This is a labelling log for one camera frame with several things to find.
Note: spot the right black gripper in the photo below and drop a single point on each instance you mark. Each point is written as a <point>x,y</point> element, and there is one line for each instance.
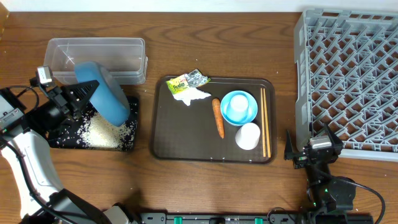
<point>337,145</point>

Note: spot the wooden chopstick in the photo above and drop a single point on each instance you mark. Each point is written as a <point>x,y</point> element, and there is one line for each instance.
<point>263,112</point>
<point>266,124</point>

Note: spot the clear plastic bin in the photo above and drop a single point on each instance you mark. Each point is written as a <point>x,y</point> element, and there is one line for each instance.
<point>125,58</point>

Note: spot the dark brown serving tray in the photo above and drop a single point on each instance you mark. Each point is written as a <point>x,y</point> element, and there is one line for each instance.
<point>189,133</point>

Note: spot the orange carrot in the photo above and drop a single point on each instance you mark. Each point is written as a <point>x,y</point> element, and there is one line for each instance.
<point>216,105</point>

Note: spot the pile of rice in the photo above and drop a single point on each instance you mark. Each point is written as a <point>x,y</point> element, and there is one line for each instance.
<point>97,133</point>

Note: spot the white plastic cup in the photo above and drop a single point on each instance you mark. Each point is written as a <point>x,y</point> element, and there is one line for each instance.
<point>248,135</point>

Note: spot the grey dishwasher rack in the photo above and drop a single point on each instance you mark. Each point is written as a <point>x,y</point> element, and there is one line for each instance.
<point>347,80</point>

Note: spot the light blue bowl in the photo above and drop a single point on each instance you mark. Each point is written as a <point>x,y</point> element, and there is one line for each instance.
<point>239,119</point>

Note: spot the crumpled white tissue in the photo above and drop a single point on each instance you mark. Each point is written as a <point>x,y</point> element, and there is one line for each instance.
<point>191,94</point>

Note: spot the black rectangular tray bin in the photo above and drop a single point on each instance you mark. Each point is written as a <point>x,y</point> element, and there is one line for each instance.
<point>66,138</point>

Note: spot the light blue cup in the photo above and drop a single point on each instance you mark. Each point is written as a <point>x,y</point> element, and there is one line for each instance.
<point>238,104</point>

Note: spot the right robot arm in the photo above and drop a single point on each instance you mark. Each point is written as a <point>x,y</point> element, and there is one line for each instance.
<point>332,196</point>

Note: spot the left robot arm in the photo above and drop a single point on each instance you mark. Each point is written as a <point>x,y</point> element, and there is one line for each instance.
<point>25,146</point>

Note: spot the dark blue plate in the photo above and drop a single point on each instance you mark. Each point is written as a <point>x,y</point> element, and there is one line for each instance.
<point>108,99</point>

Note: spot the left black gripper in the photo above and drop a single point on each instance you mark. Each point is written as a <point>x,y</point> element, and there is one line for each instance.
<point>58,98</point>

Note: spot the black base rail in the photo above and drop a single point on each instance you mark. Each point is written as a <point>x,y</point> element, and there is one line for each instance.
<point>272,218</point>

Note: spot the yellow silver snack wrapper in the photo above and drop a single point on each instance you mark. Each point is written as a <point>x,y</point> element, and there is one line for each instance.
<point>186,81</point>

